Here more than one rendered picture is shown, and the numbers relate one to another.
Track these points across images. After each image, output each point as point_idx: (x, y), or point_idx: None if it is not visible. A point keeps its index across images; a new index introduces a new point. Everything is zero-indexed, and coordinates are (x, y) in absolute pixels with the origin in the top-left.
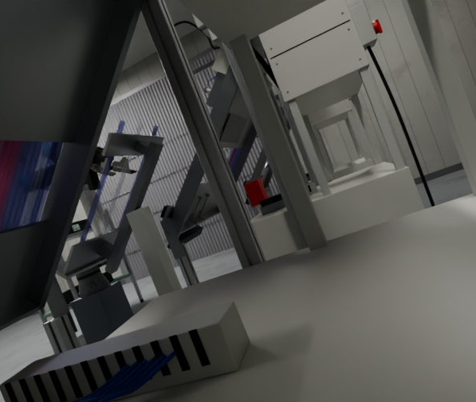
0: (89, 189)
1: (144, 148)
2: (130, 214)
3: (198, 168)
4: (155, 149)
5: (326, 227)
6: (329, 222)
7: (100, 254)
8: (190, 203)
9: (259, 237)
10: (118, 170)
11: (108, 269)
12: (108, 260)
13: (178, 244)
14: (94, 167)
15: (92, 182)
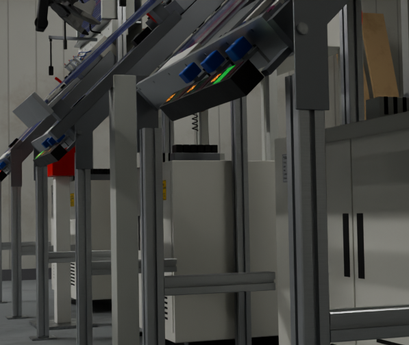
0: (39, 25)
1: (165, 14)
2: (120, 77)
3: (144, 69)
4: (177, 20)
5: (263, 195)
6: (268, 190)
7: (53, 108)
8: None
9: (187, 180)
10: (73, 21)
11: (57, 131)
12: (62, 120)
13: (88, 150)
14: (70, 3)
15: (46, 19)
